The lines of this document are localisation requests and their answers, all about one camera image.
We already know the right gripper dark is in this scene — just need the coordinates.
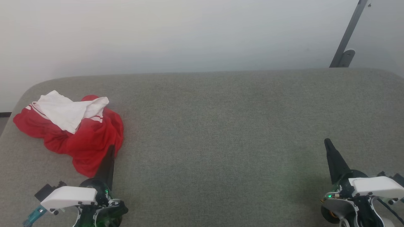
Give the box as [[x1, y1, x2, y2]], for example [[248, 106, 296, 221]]
[[324, 138, 368, 198]]

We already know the teal cable connector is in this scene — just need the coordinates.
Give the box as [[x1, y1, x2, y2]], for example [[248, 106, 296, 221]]
[[23, 205, 48, 227]]

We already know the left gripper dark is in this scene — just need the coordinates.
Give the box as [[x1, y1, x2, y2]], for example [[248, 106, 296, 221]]
[[74, 144, 128, 227]]

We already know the grey fabric sofa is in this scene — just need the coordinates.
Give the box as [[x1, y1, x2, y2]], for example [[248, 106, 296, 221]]
[[0, 68, 404, 227]]

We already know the red and white shirt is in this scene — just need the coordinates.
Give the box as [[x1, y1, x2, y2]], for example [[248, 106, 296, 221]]
[[13, 90, 124, 178]]

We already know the thin black cable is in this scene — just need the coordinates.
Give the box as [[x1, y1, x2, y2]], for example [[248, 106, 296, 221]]
[[377, 198, 404, 219]]

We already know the dark grey metal door bar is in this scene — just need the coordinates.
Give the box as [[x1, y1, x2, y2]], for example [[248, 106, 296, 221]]
[[329, 0, 369, 68]]

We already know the grey metal door bracket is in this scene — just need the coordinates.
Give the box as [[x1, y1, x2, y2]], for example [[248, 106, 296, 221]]
[[339, 49, 356, 68]]

